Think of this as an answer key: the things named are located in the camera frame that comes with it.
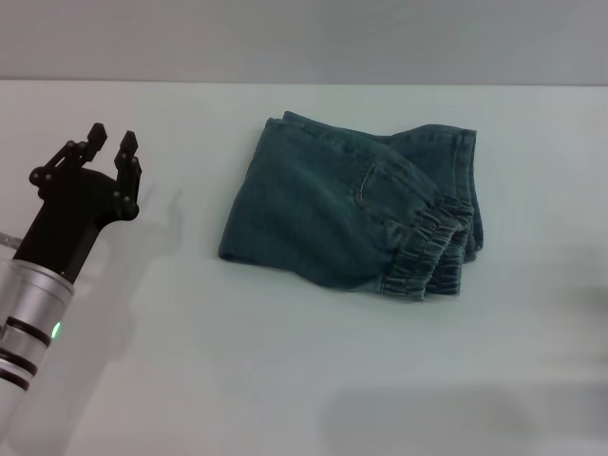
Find blue denim shorts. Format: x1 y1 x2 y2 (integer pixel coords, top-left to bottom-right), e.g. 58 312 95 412
217 110 487 302

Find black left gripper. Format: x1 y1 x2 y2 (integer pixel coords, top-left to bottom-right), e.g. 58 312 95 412
12 122 143 285

